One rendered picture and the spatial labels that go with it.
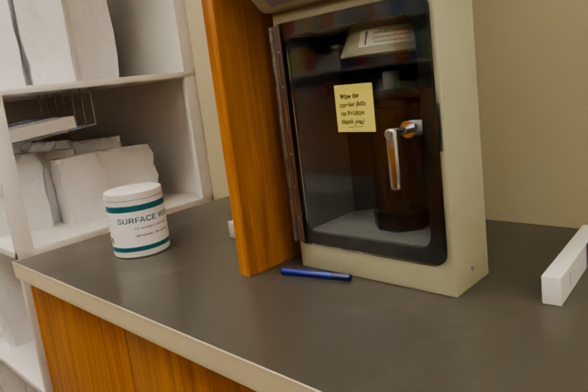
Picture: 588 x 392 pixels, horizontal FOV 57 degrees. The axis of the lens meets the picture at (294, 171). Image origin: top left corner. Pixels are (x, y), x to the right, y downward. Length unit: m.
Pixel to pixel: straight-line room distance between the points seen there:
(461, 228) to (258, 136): 0.40
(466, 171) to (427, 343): 0.27
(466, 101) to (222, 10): 0.44
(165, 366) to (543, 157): 0.84
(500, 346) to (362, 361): 0.17
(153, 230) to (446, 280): 0.68
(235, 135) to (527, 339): 0.57
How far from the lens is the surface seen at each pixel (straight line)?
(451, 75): 0.82
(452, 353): 0.73
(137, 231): 1.26
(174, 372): 0.99
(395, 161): 0.78
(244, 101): 1.00
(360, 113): 0.86
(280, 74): 0.97
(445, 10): 0.82
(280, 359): 0.74
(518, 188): 1.25
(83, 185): 1.83
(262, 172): 1.02
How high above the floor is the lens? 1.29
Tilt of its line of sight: 10 degrees down
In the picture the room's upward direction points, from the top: 7 degrees counter-clockwise
